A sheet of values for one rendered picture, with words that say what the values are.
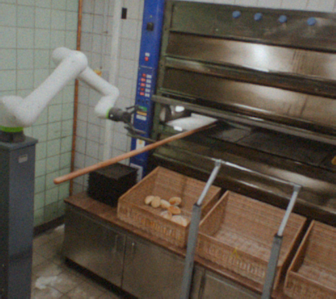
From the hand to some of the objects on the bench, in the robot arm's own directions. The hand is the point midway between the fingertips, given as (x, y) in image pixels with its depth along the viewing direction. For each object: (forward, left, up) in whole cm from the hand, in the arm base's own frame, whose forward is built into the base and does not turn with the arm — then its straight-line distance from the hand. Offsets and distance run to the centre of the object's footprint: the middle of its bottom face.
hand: (144, 122), depth 243 cm
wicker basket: (+10, +28, -75) cm, 81 cm away
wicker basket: (+70, +24, -75) cm, 106 cm away
